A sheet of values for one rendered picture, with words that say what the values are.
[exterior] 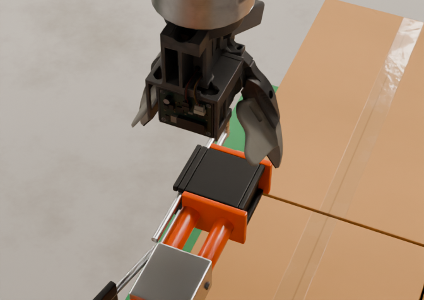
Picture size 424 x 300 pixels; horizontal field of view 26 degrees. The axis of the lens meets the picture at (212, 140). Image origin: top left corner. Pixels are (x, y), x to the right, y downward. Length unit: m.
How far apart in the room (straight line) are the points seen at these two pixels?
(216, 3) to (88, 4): 2.25
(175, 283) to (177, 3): 0.31
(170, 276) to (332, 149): 0.91
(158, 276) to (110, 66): 1.86
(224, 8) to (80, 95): 1.95
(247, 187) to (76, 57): 1.85
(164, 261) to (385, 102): 1.03
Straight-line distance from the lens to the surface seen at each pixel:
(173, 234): 0.97
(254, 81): 0.85
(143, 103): 0.93
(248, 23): 0.87
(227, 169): 1.01
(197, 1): 0.74
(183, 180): 1.00
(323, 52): 1.99
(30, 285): 2.28
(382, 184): 1.75
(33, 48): 2.85
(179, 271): 0.93
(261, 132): 0.88
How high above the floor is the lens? 1.86
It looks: 47 degrees down
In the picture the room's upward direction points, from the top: straight up
